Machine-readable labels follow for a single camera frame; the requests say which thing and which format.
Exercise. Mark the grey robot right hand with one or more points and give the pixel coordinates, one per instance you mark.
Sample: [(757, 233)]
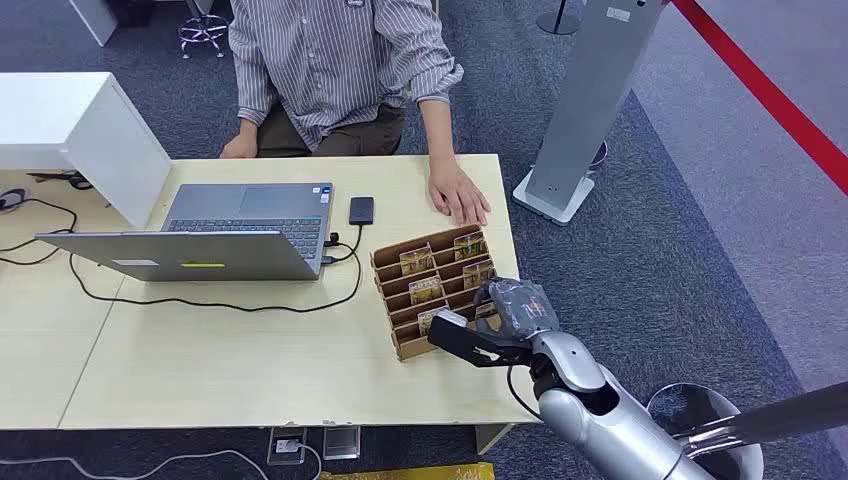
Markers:
[(523, 308)]

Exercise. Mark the person's left hand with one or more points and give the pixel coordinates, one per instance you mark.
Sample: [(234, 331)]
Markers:
[(457, 193)]

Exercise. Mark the person's right hand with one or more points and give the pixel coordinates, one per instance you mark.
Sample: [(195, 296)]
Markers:
[(238, 146)]

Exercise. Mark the person's left forearm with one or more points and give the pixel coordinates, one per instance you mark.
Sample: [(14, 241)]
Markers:
[(437, 129)]

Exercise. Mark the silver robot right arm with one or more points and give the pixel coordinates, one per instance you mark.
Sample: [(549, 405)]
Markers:
[(596, 411)]

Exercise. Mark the printed card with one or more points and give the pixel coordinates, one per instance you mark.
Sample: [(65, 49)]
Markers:
[(484, 310), (478, 273), (470, 246), (425, 290), (416, 260), (427, 319)]

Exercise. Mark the cardboard card holder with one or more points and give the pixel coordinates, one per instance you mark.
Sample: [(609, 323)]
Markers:
[(424, 331)]

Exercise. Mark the person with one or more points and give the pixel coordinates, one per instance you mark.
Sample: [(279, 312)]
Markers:
[(338, 66)]

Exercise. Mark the grey laptop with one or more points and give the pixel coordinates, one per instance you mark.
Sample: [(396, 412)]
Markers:
[(245, 228)]

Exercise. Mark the black external drive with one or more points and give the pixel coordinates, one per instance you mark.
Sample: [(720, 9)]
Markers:
[(361, 210)]

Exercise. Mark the chrome chair base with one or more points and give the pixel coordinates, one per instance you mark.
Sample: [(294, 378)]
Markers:
[(202, 30)]

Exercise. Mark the white box shelf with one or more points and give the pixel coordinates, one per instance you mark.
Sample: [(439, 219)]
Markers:
[(99, 132)]

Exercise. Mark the grey kiosk stand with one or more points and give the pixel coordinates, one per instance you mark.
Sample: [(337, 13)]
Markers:
[(586, 106)]

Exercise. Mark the black scissors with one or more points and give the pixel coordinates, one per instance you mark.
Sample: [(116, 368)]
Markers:
[(63, 178)]

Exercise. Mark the yellow flat object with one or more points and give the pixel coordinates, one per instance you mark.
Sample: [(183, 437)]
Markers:
[(424, 472)]

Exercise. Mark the white cabinet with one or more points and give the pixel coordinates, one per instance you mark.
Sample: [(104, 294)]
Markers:
[(96, 16)]

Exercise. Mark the dark stanchion base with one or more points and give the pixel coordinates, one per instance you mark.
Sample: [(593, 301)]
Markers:
[(560, 23)]

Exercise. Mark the floor socket box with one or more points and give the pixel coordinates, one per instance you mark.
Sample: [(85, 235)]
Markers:
[(342, 442)]

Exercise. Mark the grey round object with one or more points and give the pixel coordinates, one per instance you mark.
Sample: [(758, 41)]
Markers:
[(12, 199)]

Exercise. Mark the floor socket with plug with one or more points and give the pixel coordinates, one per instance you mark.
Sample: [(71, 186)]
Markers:
[(287, 445)]

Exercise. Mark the red barrier belt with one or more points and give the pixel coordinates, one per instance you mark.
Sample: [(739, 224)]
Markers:
[(768, 96)]

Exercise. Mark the black bracket wrist camera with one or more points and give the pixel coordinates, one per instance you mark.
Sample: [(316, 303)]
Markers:
[(467, 341)]

